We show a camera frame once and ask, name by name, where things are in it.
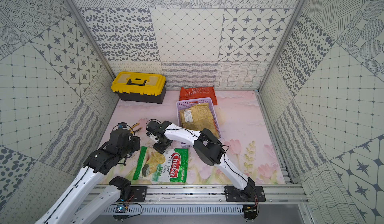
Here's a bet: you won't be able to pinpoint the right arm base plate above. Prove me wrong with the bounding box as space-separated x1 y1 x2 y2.
224 186 266 203

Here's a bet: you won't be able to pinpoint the green Chuba cassava chips bag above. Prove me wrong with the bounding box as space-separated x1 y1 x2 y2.
133 147 189 183

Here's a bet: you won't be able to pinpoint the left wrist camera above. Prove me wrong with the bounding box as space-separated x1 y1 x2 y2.
118 122 127 129

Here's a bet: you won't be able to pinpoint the aluminium mounting rail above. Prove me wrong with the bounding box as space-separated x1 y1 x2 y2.
77 184 310 205

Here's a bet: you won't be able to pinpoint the yellow black toolbox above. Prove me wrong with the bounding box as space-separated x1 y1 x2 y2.
111 71 167 104

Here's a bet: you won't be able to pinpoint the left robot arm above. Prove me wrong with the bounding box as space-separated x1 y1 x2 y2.
37 122 140 224

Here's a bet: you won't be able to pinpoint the lilac plastic basket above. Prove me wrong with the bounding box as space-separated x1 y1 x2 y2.
177 98 221 139

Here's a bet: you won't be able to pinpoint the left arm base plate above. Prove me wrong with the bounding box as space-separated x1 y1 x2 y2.
118 186 148 203

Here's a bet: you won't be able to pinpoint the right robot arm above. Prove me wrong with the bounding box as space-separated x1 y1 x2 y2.
146 120 257 202

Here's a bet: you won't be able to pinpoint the red chips bag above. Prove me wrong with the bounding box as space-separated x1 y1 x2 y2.
179 87 218 105

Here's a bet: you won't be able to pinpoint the yellow handled pliers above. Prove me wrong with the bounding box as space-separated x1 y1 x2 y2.
128 123 143 134

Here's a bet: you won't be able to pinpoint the white slotted cable duct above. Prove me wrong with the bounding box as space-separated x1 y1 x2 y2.
101 204 243 215

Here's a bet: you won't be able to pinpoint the tan chips bag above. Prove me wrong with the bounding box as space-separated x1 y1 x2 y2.
179 103 220 138

